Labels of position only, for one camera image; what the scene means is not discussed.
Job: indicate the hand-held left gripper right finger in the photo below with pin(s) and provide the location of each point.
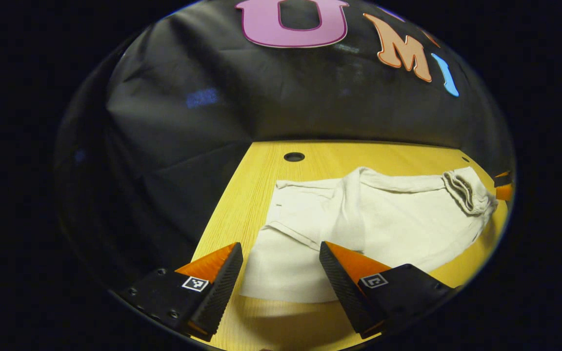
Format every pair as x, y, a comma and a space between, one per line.
342, 287

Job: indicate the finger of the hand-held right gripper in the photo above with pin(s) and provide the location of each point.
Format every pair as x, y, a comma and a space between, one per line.
503, 192

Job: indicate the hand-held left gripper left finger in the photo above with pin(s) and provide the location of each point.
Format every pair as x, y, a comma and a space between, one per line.
220, 287

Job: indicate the white jeans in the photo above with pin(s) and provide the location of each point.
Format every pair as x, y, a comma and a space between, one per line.
398, 219

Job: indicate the black backdrop cloth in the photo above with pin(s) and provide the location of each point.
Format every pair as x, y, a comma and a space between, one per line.
164, 122

